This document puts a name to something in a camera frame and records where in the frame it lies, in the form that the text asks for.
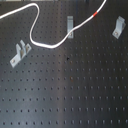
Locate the right metal cable clip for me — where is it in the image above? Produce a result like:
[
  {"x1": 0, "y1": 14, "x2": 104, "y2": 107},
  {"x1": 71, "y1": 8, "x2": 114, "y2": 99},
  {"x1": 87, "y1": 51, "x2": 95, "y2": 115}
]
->
[{"x1": 112, "y1": 16, "x2": 126, "y2": 39}]

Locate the white cable with red mark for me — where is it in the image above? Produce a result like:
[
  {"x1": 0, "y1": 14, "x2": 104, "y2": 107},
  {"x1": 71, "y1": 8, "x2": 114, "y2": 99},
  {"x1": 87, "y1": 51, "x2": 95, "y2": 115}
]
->
[{"x1": 0, "y1": 0, "x2": 108, "y2": 49}]

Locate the middle metal cable clip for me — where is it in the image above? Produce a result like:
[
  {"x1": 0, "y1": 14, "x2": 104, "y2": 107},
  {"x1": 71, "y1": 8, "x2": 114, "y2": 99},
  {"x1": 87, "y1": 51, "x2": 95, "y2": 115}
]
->
[{"x1": 67, "y1": 16, "x2": 74, "y2": 39}]

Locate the metal cable clip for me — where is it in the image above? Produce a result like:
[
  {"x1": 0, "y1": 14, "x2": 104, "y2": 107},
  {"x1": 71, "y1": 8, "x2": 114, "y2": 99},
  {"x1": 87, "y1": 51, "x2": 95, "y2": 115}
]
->
[
  {"x1": 10, "y1": 40, "x2": 31, "y2": 67},
  {"x1": 67, "y1": 16, "x2": 74, "y2": 39},
  {"x1": 112, "y1": 16, "x2": 126, "y2": 39}
]

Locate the left metal cable clip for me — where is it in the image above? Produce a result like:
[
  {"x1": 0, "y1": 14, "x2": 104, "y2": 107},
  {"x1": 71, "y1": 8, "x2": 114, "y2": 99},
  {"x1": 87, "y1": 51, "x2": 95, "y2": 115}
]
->
[{"x1": 10, "y1": 40, "x2": 31, "y2": 67}]

